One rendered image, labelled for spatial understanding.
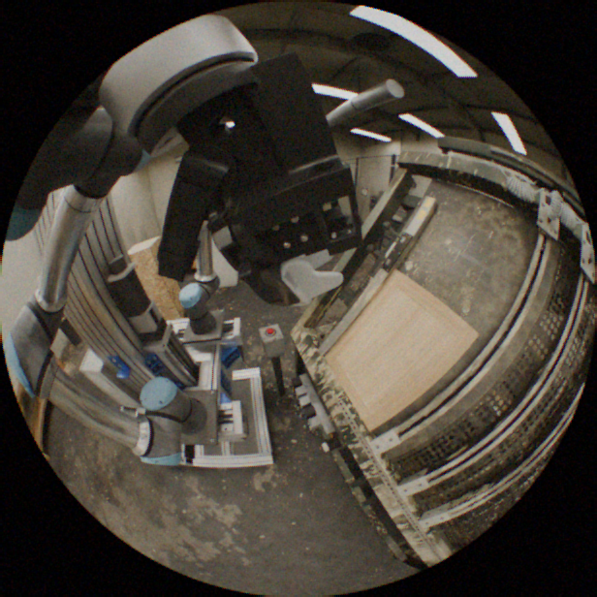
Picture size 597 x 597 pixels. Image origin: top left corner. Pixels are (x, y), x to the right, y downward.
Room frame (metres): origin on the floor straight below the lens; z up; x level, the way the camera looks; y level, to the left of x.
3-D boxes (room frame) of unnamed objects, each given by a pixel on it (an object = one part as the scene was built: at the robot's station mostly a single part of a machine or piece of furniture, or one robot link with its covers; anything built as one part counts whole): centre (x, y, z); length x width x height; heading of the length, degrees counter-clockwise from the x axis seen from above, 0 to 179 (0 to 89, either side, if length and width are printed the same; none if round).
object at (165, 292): (1.60, 1.91, 0.63); 0.50 x 0.42 x 1.25; 25
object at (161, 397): (0.11, 0.41, 1.20); 0.13 x 0.12 x 0.14; 14
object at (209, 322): (0.59, 0.52, 1.09); 0.15 x 0.15 x 0.10
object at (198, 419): (0.11, 0.41, 1.09); 0.15 x 0.15 x 0.10
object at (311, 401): (0.27, -0.07, 0.69); 0.50 x 0.14 x 0.24; 22
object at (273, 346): (0.65, 0.16, 0.84); 0.12 x 0.12 x 0.18; 22
